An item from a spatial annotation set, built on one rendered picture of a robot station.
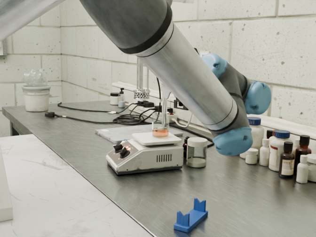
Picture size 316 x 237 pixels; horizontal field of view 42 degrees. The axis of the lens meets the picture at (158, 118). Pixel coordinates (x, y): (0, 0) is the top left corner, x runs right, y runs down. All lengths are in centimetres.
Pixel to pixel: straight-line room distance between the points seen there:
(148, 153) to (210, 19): 77
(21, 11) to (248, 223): 59
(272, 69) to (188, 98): 81
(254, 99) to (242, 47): 67
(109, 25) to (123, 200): 52
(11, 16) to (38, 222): 41
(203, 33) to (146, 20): 122
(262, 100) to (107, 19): 49
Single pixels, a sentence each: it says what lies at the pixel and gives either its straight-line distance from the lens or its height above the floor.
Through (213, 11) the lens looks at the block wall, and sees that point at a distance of 171.
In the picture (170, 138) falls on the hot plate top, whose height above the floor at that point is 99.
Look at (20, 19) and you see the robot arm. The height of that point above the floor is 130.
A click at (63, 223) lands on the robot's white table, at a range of 87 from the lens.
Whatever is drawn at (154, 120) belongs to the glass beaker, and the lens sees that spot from 118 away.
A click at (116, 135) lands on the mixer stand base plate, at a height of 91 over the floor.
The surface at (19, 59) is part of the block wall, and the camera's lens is 350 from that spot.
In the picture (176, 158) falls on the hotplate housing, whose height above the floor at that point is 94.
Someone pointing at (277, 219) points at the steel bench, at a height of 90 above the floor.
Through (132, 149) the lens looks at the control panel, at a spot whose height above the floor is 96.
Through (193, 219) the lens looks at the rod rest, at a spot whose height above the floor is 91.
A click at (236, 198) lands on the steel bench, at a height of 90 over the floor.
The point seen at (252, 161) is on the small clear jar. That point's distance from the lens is 128.
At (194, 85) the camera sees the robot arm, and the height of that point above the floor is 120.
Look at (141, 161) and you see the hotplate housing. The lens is 114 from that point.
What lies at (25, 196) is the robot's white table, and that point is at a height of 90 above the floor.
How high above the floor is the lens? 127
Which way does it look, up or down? 11 degrees down
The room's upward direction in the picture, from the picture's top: 1 degrees clockwise
